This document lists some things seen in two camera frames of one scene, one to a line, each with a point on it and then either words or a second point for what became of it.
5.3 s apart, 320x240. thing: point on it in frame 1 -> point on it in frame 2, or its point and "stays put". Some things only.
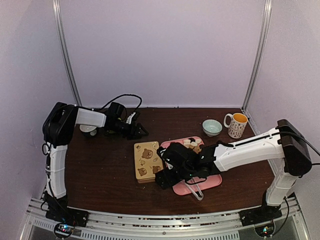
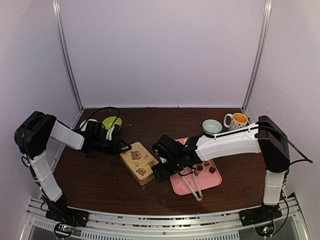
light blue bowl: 211,127 stays put
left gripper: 133,132 -> 117,150
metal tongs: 199,198 stays put
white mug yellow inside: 237,125 stays put
